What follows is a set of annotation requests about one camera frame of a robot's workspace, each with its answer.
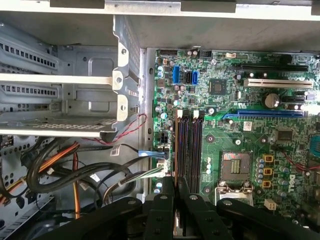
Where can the blue SATA port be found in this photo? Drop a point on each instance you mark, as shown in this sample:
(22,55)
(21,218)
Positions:
(195,78)

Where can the silver coin battery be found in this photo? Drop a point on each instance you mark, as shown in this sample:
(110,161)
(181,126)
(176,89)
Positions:
(270,100)

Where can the white four pin connector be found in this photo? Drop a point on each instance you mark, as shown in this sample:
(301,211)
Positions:
(270,204)

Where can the blue rear port block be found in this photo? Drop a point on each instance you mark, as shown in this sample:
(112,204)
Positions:
(315,144)

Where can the silver disk bay cage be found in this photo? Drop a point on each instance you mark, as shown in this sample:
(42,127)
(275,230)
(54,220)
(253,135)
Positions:
(95,75)

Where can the short black expansion slot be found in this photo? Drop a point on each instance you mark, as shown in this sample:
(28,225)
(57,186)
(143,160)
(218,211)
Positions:
(292,99)

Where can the white expansion slot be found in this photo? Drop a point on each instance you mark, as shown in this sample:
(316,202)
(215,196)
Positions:
(277,83)

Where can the RAM slot black clips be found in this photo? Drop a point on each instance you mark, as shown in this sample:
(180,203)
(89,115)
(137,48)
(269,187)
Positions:
(186,150)

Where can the black chipset chip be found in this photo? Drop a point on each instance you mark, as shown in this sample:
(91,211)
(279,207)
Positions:
(218,86)

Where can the CPU socket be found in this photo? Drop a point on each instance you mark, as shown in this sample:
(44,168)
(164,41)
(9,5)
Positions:
(236,166)

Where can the green motherboard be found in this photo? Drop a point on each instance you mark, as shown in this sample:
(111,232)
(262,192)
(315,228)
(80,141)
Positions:
(220,140)

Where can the blue header connector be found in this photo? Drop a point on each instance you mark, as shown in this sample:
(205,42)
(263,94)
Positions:
(176,75)

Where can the RAM slot white clips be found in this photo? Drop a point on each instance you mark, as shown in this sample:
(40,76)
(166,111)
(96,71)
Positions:
(181,150)
(194,150)

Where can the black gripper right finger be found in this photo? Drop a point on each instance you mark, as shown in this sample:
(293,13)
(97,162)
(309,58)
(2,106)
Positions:
(200,220)

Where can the metal socket cover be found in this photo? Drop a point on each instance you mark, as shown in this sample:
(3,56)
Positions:
(233,190)

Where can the black PC case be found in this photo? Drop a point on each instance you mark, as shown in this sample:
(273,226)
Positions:
(187,32)

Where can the black SATA port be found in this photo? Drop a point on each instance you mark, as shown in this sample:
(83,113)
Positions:
(188,78)

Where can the long black expansion slot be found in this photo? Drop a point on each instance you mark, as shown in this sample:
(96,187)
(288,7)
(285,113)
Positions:
(270,67)

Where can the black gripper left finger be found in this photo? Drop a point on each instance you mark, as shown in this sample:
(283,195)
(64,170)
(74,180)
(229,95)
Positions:
(160,220)

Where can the gold square inductor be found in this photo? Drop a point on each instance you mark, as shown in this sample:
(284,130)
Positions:
(268,158)
(268,171)
(267,184)

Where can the blue expansion slot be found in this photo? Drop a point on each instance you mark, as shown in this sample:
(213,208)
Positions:
(270,114)

